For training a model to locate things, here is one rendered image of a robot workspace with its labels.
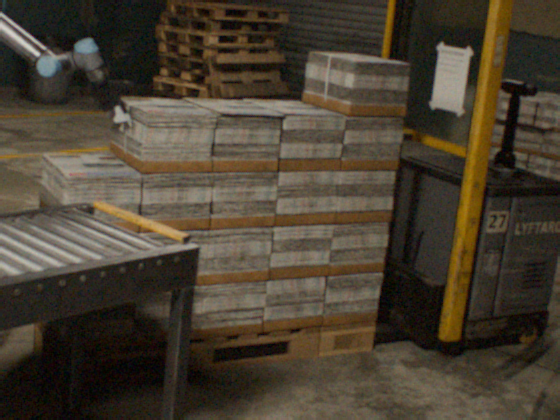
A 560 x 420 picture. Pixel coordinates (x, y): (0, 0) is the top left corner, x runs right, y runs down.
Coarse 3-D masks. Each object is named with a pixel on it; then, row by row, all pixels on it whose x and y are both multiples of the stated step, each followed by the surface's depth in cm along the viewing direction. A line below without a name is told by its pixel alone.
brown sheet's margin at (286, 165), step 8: (280, 160) 354; (288, 160) 354; (296, 160) 356; (304, 160) 357; (312, 160) 359; (320, 160) 361; (328, 160) 363; (336, 160) 365; (280, 168) 354; (288, 168) 355; (296, 168) 357; (304, 168) 359; (312, 168) 360; (320, 168) 362; (328, 168) 364; (336, 168) 366
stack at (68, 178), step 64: (64, 192) 320; (128, 192) 327; (192, 192) 339; (256, 192) 353; (320, 192) 366; (256, 256) 359; (320, 256) 373; (64, 320) 329; (128, 320) 340; (192, 320) 353; (256, 320) 367
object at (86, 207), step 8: (40, 208) 279; (48, 208) 280; (56, 208) 281; (64, 208) 282; (80, 208) 285; (88, 208) 288; (0, 216) 266; (8, 216) 267; (16, 216) 268; (32, 216) 272
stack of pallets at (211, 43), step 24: (168, 0) 999; (168, 24) 998; (192, 24) 975; (216, 24) 956; (240, 24) 992; (168, 48) 1003; (192, 48) 979; (216, 48) 960; (240, 48) 990; (264, 48) 1022; (168, 72) 1011; (192, 72) 980; (192, 96) 981
